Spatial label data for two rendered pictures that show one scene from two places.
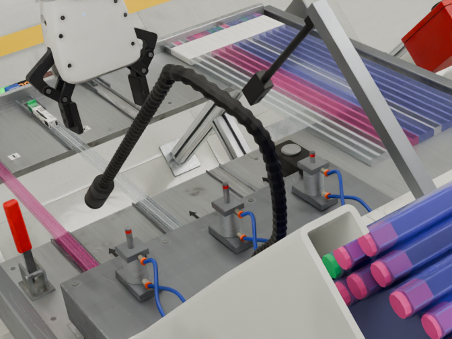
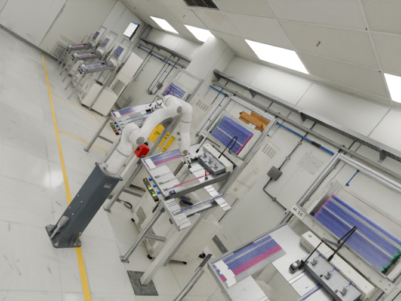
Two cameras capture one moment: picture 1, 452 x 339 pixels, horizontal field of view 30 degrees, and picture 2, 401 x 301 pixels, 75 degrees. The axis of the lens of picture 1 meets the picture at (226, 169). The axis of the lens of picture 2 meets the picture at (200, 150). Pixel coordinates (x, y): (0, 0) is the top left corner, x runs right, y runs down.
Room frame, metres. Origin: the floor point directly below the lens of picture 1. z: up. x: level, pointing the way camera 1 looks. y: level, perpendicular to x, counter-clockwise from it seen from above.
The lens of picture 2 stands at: (-0.80, 2.38, 1.50)
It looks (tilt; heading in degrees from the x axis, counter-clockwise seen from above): 6 degrees down; 299
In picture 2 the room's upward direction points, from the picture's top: 37 degrees clockwise
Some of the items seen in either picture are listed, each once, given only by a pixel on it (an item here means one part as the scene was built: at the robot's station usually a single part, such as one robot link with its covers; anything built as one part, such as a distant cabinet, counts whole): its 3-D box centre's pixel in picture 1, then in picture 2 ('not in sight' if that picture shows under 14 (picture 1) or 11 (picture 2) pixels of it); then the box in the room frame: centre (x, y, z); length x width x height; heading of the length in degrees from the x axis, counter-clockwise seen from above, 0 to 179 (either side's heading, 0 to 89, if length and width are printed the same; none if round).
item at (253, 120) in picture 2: not in sight; (257, 122); (0.39, -0.52, 1.82); 0.68 x 0.30 x 0.20; 160
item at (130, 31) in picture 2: not in sight; (132, 31); (4.89, -1.77, 2.10); 0.58 x 0.14 x 0.41; 160
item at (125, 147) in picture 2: not in sight; (129, 138); (0.64, 0.82, 1.00); 0.19 x 0.12 x 0.24; 168
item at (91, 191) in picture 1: (99, 192); not in sight; (0.25, 0.06, 1.28); 0.02 x 0.02 x 0.05
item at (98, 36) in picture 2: not in sight; (91, 53); (7.56, -2.90, 0.95); 1.37 x 0.82 x 1.90; 70
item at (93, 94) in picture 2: not in sight; (110, 75); (4.84, -1.91, 0.95); 1.36 x 0.82 x 1.90; 70
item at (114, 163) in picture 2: not in sight; (116, 161); (0.61, 0.83, 0.79); 0.19 x 0.19 x 0.18
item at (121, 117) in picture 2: not in sight; (139, 138); (1.82, -0.65, 0.66); 1.01 x 0.73 x 1.31; 70
